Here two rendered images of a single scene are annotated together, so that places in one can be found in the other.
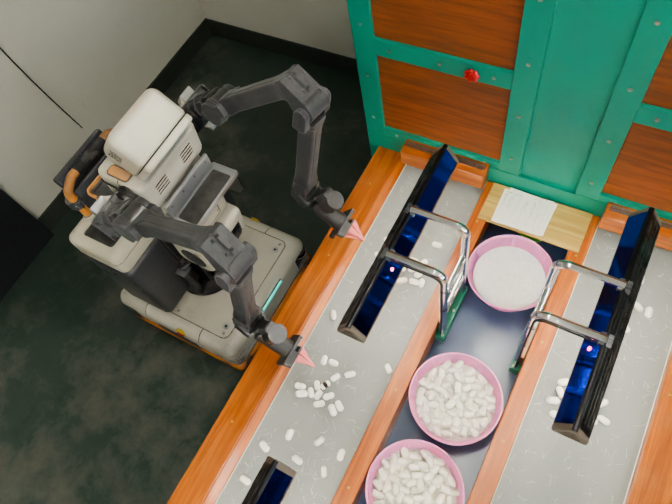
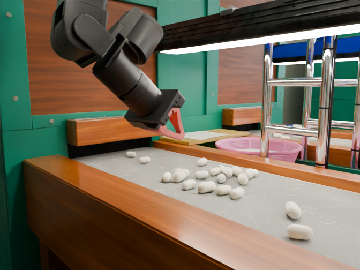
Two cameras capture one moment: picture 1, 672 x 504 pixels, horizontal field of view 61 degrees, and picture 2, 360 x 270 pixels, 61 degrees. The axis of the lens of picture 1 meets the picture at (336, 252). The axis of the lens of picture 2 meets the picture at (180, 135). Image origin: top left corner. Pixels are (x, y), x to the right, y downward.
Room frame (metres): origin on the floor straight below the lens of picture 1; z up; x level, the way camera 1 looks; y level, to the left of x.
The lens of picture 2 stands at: (0.89, 0.48, 0.94)
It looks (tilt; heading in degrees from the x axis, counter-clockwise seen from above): 9 degrees down; 273
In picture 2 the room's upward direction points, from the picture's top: straight up
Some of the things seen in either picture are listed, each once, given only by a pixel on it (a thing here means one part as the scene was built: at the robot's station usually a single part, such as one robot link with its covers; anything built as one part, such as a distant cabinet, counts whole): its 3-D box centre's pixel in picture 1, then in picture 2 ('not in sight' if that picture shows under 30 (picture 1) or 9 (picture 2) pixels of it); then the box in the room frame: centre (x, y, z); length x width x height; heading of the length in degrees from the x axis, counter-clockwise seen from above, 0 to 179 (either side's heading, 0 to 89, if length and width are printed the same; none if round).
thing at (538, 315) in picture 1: (564, 330); (342, 103); (0.42, -0.52, 0.90); 0.20 x 0.19 x 0.45; 136
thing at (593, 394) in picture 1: (612, 315); (353, 47); (0.37, -0.58, 1.08); 0.62 x 0.08 x 0.07; 136
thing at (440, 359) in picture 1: (454, 400); not in sight; (0.37, -0.19, 0.72); 0.27 x 0.27 x 0.10
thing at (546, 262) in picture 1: (508, 277); (256, 158); (0.68, -0.50, 0.72); 0.27 x 0.27 x 0.10
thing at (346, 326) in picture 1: (400, 235); (257, 22); (0.76, -0.18, 1.08); 0.62 x 0.08 x 0.07; 136
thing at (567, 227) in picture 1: (534, 216); (206, 135); (0.84, -0.65, 0.77); 0.33 x 0.15 x 0.01; 46
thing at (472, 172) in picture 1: (443, 163); (119, 127); (1.11, -0.45, 0.83); 0.30 x 0.06 x 0.07; 46
